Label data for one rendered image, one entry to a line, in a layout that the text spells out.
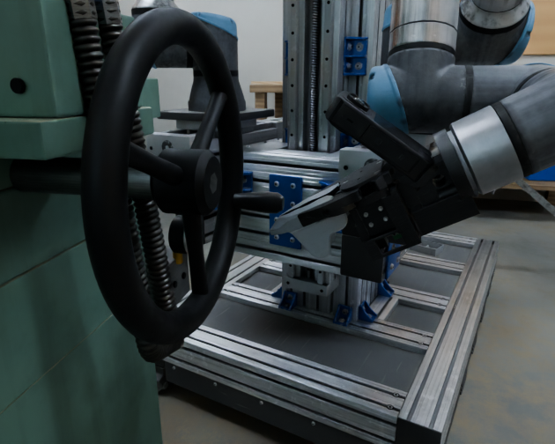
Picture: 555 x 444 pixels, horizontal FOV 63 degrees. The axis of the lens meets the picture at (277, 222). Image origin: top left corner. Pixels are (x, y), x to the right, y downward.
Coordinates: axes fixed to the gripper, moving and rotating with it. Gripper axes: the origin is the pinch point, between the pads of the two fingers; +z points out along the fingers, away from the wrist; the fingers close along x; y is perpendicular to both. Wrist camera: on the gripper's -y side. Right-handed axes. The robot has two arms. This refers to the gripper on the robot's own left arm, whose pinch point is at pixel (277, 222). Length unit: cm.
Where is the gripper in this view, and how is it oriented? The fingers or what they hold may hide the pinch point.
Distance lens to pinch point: 51.3
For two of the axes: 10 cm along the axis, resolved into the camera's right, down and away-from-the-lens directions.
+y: 4.8, 8.5, 2.0
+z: -8.4, 3.8, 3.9
